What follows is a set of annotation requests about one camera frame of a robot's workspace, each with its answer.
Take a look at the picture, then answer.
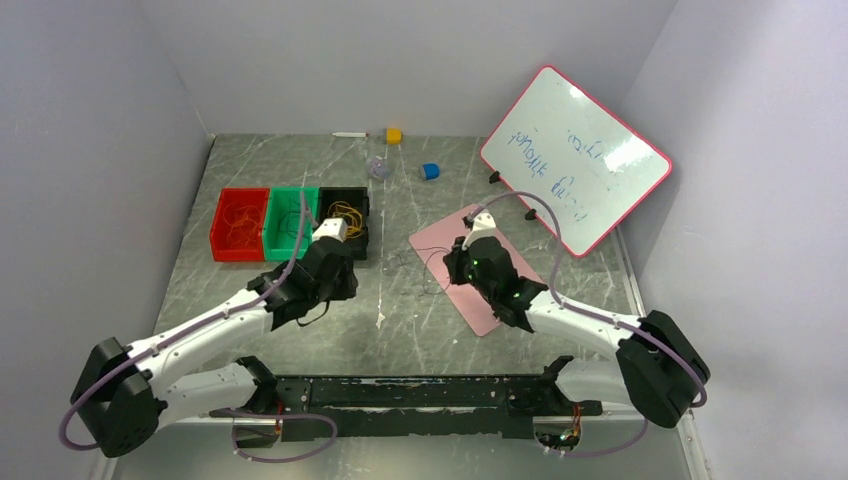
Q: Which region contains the yellow cable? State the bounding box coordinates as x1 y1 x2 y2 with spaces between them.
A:
327 201 367 241

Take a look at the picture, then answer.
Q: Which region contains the orange cable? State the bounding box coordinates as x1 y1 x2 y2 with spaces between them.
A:
221 198 265 253

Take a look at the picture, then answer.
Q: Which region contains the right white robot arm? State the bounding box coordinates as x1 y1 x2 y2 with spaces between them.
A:
443 237 710 428

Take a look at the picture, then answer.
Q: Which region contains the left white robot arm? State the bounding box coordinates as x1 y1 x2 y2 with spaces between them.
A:
60 237 358 458

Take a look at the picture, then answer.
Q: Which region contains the pink clipboard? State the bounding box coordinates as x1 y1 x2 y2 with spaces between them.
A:
409 204 548 337

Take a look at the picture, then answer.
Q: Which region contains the green plastic bin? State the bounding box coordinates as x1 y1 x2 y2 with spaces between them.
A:
263 187 319 262

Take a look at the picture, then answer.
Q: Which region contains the black plastic bin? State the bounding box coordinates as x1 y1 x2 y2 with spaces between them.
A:
315 187 370 261

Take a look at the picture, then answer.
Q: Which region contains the red plastic bin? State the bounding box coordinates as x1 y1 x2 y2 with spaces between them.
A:
209 187 270 263

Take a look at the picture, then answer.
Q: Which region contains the blue block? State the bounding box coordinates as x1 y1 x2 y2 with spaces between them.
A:
421 163 441 181

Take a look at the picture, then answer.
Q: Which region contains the white marker pen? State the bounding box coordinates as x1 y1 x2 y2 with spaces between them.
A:
331 131 370 138

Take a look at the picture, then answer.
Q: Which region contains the pink framed whiteboard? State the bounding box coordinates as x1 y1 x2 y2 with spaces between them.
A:
480 65 673 257

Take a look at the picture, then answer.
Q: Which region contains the yellow cube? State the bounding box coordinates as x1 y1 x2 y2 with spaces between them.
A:
384 128 403 145

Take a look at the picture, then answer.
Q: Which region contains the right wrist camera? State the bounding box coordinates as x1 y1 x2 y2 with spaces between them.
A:
462 209 497 250

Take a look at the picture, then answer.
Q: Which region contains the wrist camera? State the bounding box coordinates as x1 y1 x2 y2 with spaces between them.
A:
311 217 348 242
462 209 497 250

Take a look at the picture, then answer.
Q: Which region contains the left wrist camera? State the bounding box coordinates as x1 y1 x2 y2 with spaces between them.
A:
311 217 348 242

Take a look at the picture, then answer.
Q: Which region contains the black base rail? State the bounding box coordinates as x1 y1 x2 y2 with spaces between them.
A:
243 374 603 442

